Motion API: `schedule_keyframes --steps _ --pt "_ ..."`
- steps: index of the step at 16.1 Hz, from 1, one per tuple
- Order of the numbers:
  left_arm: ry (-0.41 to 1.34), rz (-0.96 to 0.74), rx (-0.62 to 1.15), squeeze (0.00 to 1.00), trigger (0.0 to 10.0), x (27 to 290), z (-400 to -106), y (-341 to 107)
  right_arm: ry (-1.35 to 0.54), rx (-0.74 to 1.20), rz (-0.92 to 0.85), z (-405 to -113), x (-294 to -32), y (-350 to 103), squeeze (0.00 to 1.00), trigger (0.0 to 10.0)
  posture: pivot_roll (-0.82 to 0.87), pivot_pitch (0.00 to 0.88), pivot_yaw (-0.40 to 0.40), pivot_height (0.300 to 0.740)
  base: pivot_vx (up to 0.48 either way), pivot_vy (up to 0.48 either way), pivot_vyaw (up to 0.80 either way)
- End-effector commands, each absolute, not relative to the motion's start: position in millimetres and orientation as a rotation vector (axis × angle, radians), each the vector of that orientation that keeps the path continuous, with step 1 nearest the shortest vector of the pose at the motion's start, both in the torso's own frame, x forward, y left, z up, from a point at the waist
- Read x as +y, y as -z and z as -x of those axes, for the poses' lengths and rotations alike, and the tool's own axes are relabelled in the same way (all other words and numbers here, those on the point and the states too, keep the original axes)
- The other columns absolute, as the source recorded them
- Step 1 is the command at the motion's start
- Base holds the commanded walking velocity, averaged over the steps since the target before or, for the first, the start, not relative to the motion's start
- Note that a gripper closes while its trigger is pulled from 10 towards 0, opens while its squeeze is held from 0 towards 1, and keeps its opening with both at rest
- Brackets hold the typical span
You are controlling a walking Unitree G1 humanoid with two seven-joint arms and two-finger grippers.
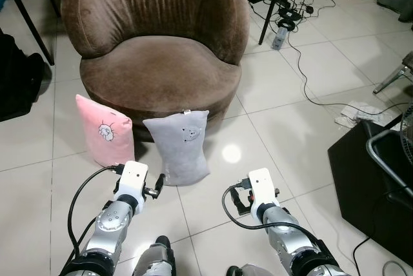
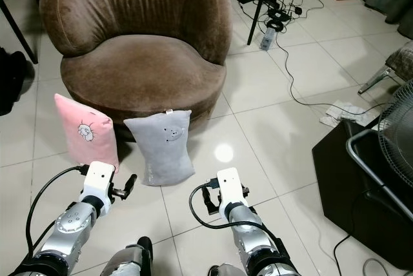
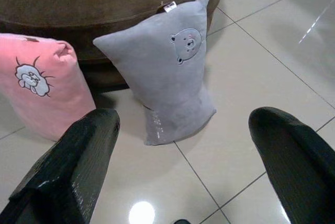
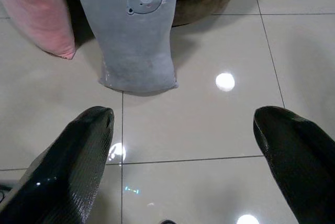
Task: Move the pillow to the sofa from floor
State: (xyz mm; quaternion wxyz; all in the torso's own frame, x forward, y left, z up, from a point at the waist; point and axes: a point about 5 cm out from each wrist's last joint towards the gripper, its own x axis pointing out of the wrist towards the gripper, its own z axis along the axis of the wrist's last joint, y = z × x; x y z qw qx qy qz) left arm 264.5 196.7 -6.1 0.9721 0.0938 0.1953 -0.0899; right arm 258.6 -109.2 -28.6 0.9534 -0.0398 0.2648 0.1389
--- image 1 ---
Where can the grey bear print pillow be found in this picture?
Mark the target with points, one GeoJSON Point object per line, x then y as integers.
{"type": "Point", "coordinates": [181, 153]}

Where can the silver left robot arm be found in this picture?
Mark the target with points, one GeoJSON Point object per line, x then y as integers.
{"type": "Point", "coordinates": [113, 221]}

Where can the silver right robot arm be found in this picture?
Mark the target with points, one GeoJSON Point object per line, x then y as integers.
{"type": "Point", "coordinates": [290, 237]}

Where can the pink cartoon print pillow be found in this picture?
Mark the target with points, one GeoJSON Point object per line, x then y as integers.
{"type": "Point", "coordinates": [103, 131]}

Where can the brown velvet round sofa chair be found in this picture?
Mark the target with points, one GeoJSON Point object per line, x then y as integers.
{"type": "Point", "coordinates": [161, 63]}

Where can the silver left robot leg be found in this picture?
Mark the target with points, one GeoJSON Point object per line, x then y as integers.
{"type": "Point", "coordinates": [155, 260]}

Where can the silver robot leg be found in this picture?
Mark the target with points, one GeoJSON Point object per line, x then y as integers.
{"type": "Point", "coordinates": [155, 260]}
{"type": "Point", "coordinates": [248, 271]}

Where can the silver right robot leg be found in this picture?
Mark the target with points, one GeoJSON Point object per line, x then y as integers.
{"type": "Point", "coordinates": [248, 271]}

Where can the black cabinet box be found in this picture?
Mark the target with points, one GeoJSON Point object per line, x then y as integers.
{"type": "Point", "coordinates": [361, 186]}

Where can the white crumpled cloth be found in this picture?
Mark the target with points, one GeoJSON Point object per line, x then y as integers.
{"type": "Point", "coordinates": [358, 113]}

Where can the black bag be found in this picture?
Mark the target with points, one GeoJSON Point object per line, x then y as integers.
{"type": "Point", "coordinates": [19, 79]}

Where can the grey metal chair leg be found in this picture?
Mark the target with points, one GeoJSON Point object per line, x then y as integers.
{"type": "Point", "coordinates": [390, 81]}

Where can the black metal table leg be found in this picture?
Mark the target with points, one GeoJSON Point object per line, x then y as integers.
{"type": "Point", "coordinates": [29, 18]}
{"type": "Point", "coordinates": [271, 8]}

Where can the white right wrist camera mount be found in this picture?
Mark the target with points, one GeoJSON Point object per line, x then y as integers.
{"type": "Point", "coordinates": [262, 189]}

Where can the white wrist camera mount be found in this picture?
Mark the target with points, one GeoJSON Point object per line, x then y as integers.
{"type": "Point", "coordinates": [262, 189]}
{"type": "Point", "coordinates": [132, 179]}

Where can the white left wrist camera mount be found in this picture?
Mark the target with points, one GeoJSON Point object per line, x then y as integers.
{"type": "Point", "coordinates": [132, 179]}

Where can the grey metal tube frame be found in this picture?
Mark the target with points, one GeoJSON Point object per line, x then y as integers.
{"type": "Point", "coordinates": [381, 160]}

